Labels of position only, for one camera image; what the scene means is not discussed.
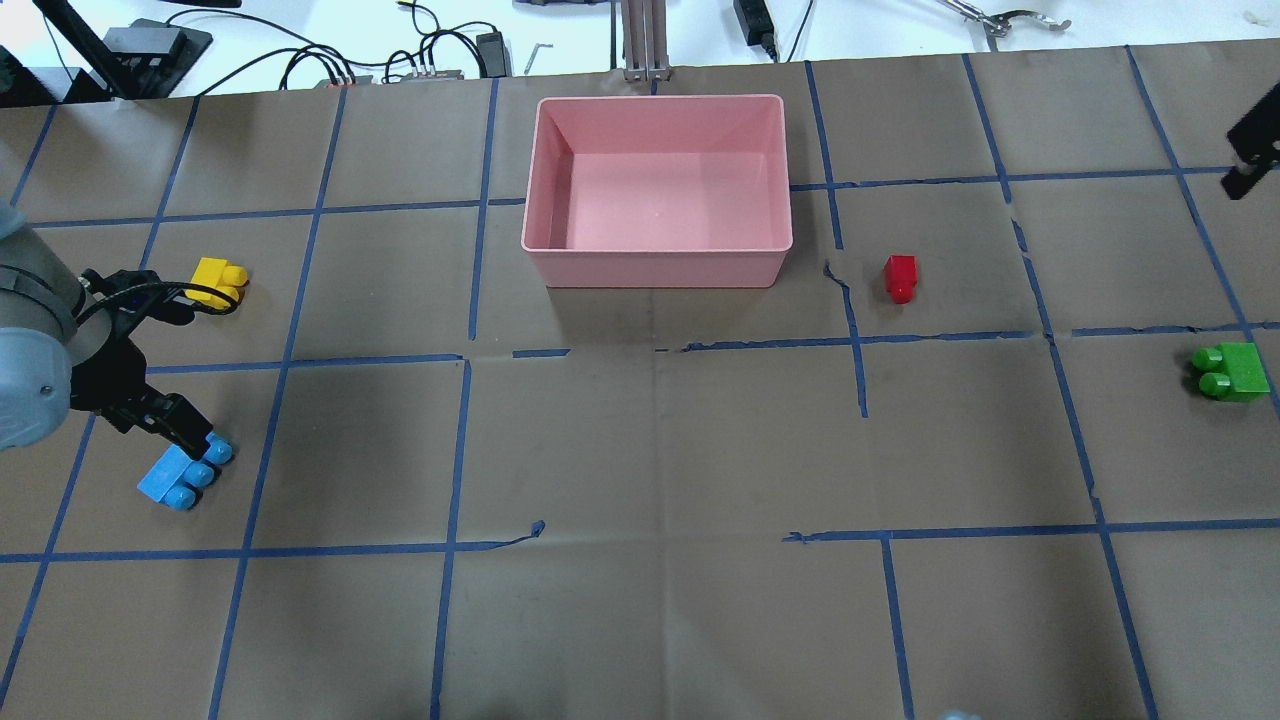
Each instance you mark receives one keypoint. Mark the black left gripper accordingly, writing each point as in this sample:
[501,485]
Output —
[102,380]

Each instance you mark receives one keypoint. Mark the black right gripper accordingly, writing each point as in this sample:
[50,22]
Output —
[1256,142]

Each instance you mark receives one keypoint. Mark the blue toy block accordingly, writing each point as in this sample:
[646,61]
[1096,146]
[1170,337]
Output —
[177,481]

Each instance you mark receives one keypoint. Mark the green toy block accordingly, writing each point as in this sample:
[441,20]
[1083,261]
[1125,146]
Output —
[1230,372]

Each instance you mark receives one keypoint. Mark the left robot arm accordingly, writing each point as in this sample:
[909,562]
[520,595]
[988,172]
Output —
[66,345]

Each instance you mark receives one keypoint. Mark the pink plastic box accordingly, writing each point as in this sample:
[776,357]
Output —
[662,192]

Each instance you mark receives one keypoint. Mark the yellow toy block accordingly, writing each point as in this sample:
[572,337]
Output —
[218,275]

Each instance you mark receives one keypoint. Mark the red toy block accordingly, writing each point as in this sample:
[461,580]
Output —
[900,276]

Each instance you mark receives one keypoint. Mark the black power adapter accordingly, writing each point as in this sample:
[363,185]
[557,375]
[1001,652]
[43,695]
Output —
[756,22]

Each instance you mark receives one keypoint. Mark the aluminium frame post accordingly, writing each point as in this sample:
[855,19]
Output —
[645,46]

